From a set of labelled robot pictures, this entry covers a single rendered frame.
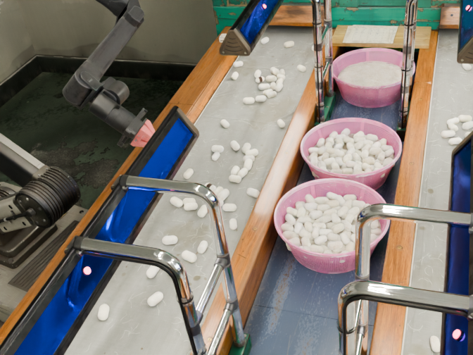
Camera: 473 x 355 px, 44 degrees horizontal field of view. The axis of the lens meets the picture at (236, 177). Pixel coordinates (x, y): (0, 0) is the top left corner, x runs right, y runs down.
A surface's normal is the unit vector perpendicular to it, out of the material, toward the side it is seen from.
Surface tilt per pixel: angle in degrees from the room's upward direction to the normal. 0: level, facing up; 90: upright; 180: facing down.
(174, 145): 58
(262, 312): 0
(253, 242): 0
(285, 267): 0
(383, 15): 90
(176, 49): 90
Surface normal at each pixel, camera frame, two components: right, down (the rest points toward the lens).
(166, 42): -0.33, 0.61
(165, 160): 0.73, -0.33
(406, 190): -0.12, -0.78
